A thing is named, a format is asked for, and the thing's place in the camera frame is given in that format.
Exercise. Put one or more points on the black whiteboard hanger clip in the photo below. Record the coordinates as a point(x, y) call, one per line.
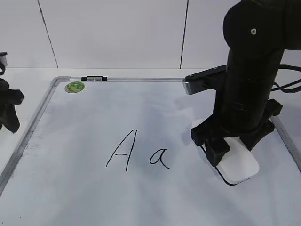
point(94, 78)

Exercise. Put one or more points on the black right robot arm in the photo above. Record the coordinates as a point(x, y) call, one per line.
point(257, 33)

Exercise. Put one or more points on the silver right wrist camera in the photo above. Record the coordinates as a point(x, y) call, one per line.
point(209, 79)

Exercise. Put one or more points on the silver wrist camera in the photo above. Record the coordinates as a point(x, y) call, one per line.
point(3, 60)
point(209, 79)

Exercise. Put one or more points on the white aluminium-framed whiteboard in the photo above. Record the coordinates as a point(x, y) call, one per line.
point(119, 153)

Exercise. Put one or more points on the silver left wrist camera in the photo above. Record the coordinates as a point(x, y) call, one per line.
point(3, 60)

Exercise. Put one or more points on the round green sticker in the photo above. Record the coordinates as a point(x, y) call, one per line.
point(74, 87)

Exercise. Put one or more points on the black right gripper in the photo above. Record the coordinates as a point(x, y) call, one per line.
point(242, 109)

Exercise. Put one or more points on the white whiteboard eraser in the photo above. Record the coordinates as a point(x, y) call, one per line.
point(236, 166)

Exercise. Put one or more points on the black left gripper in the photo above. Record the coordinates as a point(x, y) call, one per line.
point(8, 99)

